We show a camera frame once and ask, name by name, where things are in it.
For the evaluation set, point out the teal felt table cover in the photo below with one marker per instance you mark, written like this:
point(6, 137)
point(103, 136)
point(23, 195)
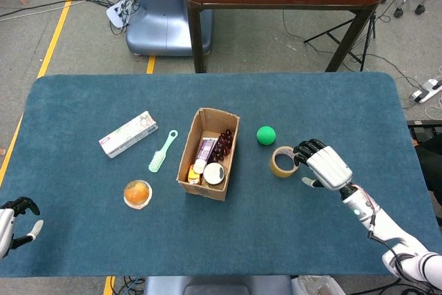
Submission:
point(221, 239)

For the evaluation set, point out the round white lidded jar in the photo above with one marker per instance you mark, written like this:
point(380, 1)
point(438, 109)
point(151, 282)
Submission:
point(213, 173)

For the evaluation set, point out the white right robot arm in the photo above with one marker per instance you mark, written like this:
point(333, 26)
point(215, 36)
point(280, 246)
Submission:
point(383, 227)

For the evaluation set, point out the dark red grape bunch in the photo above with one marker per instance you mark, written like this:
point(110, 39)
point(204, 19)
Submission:
point(224, 146)

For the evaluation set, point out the white plastic bag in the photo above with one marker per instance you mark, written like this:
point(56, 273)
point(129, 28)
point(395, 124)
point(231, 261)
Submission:
point(314, 286)

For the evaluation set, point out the small yellow package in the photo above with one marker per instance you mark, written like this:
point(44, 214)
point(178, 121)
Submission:
point(194, 175)

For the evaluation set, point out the black tripod stand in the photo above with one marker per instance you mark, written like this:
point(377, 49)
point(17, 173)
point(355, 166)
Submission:
point(345, 49)

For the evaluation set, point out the white power strip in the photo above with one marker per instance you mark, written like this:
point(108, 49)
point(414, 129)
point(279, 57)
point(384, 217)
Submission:
point(426, 89)

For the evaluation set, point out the purple white tube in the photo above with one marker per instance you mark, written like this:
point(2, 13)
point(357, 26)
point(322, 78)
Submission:
point(205, 153)

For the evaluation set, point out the white toothpaste carton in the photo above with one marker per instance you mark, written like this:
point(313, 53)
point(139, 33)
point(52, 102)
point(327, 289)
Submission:
point(127, 135)

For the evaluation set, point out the orange fruit jelly cup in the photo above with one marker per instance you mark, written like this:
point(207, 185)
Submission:
point(137, 194)

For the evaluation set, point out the green foam ball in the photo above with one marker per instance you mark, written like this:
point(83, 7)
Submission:
point(266, 135)

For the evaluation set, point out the white power adapter block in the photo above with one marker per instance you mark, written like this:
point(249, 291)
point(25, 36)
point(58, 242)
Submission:
point(115, 15)

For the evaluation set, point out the light green brush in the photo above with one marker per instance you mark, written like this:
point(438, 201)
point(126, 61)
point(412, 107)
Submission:
point(157, 162)

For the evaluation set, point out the open brown cardboard box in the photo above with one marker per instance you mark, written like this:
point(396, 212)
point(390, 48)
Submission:
point(203, 190)

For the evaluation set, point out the grey blue robot torso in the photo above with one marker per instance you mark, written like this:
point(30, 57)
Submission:
point(214, 286)

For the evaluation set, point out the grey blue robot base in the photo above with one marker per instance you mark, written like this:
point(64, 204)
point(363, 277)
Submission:
point(162, 25)

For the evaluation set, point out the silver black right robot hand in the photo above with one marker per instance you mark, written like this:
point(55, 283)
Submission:
point(329, 167)

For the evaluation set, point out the black foot pedal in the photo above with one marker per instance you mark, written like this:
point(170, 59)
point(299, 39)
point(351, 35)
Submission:
point(423, 131)

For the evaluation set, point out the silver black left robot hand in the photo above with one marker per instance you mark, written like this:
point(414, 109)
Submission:
point(5, 226)

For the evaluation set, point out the yellow packing tape roll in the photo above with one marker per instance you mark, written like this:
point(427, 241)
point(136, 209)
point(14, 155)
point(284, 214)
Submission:
point(276, 170)

